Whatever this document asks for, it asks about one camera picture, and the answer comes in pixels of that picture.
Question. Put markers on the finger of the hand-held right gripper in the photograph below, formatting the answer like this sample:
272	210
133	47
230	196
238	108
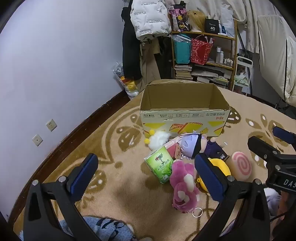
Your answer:
263	148
284	134

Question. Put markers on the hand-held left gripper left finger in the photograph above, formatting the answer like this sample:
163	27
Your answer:
85	172

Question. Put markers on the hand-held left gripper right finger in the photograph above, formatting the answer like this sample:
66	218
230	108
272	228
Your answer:
208	179

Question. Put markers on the yellow plush toy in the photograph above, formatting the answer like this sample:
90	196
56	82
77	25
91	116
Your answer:
223	170

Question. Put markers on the pink bear plush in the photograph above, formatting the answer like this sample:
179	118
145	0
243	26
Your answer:
182	183

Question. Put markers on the purple-haired plush doll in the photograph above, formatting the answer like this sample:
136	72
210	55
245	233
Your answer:
189	144

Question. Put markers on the green tissue packet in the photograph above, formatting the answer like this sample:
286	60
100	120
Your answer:
159	165

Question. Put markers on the printed cardboard box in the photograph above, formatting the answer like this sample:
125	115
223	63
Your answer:
185	120

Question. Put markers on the white plush with yellow pompoms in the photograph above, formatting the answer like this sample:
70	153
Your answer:
158	139

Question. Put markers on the pink swirl plush cushion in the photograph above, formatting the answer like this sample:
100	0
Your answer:
240	165

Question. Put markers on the pink tissue packet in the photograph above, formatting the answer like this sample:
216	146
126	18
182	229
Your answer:
172	147

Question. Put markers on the beige patterned rug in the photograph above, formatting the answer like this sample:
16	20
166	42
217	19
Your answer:
129	192

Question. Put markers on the blue patterned towel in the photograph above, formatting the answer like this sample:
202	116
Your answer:
104	228

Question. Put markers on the white trolley cart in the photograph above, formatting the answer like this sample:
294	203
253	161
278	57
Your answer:
242	76

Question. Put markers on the cream quilt on rack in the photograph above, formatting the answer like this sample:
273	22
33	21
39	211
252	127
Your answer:
272	58

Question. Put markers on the pile of magazines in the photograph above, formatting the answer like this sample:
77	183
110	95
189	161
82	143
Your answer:
210	75

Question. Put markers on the wooden shelf rack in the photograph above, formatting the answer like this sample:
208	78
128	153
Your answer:
233	58

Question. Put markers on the clear bag of toys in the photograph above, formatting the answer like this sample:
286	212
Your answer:
126	83

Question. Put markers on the white bottles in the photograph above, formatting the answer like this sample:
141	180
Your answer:
220	55

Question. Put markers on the stack of books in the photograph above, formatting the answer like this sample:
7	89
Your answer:
182	72

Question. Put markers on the red patterned gift bag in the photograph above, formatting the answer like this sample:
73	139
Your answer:
200	51

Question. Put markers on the white curtain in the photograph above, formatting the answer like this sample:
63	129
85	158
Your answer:
249	23

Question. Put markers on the beige hanging coat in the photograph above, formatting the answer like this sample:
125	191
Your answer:
148	62

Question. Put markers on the white plastic bag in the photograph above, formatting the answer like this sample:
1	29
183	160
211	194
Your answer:
227	22

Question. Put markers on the teal bag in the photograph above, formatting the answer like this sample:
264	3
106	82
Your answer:
182	51

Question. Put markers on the dark hanging garment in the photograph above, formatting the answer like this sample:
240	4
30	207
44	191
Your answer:
165	58

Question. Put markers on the black hanging coat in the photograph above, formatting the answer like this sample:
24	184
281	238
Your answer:
129	51

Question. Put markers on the black box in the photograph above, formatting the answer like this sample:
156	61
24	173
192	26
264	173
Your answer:
212	26

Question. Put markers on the blond wig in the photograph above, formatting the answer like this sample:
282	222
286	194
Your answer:
196	20

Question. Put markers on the white printed puffer jacket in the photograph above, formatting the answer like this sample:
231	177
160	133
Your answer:
148	18

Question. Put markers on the white wall socket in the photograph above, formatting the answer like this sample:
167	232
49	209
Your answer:
51	125
37	140

